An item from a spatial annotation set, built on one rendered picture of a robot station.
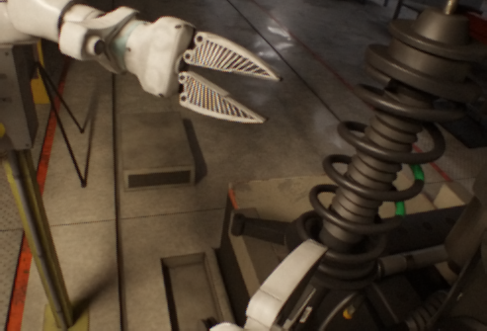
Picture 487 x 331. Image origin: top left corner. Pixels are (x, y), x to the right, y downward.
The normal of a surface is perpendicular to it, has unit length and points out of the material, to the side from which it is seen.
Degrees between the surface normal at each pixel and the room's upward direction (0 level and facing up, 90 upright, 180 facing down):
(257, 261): 0
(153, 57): 74
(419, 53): 81
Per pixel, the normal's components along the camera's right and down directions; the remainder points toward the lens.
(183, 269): 0.13, -0.81
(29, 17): -0.22, 0.36
